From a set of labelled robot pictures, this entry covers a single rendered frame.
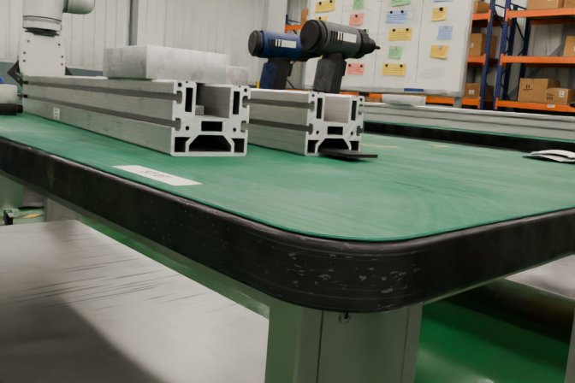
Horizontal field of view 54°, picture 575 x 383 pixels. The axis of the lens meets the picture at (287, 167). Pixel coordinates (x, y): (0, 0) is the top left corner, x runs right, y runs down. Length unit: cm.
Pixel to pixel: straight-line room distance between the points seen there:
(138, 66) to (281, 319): 41
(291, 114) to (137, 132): 20
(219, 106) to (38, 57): 80
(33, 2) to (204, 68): 76
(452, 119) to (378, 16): 204
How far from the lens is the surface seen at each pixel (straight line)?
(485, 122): 239
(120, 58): 79
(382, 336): 50
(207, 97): 72
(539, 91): 1106
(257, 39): 125
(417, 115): 253
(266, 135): 82
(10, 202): 364
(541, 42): 1213
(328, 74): 105
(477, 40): 1174
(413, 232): 35
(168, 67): 71
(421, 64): 408
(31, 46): 144
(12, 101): 124
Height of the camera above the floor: 85
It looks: 7 degrees down
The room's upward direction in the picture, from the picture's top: 4 degrees clockwise
